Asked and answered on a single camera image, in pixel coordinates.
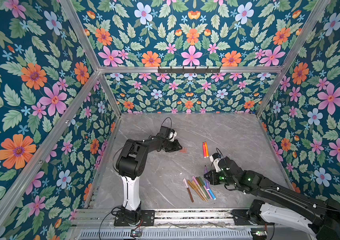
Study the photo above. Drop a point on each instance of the aluminium front rail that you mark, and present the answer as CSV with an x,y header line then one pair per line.
x,y
184,218

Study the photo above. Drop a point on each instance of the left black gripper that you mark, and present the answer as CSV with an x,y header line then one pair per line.
x,y
175,146

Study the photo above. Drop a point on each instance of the left small circuit board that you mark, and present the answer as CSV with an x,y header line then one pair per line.
x,y
135,234

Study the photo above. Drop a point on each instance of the orange highlighter pen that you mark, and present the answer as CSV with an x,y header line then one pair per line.
x,y
207,150

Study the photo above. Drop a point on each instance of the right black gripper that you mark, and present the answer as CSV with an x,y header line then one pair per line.
x,y
212,177

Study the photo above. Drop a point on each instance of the blue highlighter pen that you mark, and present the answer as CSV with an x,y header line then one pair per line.
x,y
210,193

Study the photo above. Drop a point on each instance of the tan brown pen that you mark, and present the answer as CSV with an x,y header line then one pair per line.
x,y
195,186

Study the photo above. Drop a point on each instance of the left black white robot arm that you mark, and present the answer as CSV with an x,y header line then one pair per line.
x,y
130,166

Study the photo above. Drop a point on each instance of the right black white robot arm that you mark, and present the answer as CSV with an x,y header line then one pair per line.
x,y
276,204

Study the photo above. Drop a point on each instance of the beige pen pink cap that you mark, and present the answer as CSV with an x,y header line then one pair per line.
x,y
199,188

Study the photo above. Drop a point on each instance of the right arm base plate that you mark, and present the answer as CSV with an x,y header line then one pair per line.
x,y
246,217

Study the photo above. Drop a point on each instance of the brown pen pink cap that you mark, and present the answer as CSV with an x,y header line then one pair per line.
x,y
188,189

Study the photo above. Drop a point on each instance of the black hook rack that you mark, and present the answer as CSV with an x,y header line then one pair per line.
x,y
188,70

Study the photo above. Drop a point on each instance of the dark green pen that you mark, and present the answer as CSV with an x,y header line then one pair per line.
x,y
205,194

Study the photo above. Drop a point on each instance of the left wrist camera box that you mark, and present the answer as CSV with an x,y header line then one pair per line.
x,y
167,133

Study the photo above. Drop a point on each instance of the pink pen green cap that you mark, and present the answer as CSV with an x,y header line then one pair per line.
x,y
202,184

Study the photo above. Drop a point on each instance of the small circuit board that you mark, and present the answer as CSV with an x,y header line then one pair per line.
x,y
259,234
135,234

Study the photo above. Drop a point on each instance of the red highlighter pen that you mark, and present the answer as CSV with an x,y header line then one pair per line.
x,y
204,150

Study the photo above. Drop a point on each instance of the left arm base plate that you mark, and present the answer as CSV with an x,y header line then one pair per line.
x,y
146,217

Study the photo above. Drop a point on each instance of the white slotted cable duct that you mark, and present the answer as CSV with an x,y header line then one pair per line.
x,y
166,234

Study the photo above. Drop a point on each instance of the right small circuit board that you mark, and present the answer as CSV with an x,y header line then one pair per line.
x,y
259,234

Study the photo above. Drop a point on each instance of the red pen cap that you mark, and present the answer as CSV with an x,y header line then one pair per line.
x,y
183,150

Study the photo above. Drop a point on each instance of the brown pen tan cap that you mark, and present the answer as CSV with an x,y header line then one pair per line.
x,y
195,189

